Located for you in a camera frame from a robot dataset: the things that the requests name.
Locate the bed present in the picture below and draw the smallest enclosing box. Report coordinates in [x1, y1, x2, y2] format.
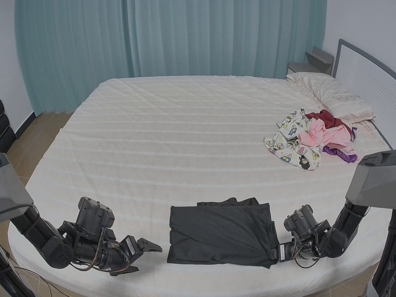
[7, 38, 396, 297]

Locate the blue-green curtain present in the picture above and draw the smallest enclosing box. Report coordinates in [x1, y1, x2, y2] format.
[14, 0, 135, 117]
[132, 0, 329, 80]

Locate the black cable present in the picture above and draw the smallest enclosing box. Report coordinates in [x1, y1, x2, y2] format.
[9, 260, 81, 297]

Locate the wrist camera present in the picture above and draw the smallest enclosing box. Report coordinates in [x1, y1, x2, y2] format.
[284, 204, 318, 238]
[75, 197, 116, 230]

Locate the cream pillow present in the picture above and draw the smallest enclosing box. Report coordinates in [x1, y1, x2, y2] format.
[285, 72, 375, 124]

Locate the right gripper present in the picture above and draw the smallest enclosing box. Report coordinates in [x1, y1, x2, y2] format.
[268, 240, 314, 262]

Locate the black padded chair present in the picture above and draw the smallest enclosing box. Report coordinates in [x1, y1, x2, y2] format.
[0, 99, 17, 150]

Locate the grey bedside table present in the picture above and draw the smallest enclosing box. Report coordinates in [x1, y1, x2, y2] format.
[288, 46, 333, 75]

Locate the black garment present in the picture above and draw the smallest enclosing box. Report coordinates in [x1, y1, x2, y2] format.
[167, 197, 278, 269]

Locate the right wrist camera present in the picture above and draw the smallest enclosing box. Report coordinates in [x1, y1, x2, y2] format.
[284, 204, 318, 238]

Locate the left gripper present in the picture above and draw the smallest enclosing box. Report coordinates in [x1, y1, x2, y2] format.
[99, 235, 163, 277]

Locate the pile of clothes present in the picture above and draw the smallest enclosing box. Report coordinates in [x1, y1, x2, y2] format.
[264, 108, 359, 171]

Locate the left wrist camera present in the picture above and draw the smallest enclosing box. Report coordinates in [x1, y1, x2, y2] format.
[75, 197, 116, 230]

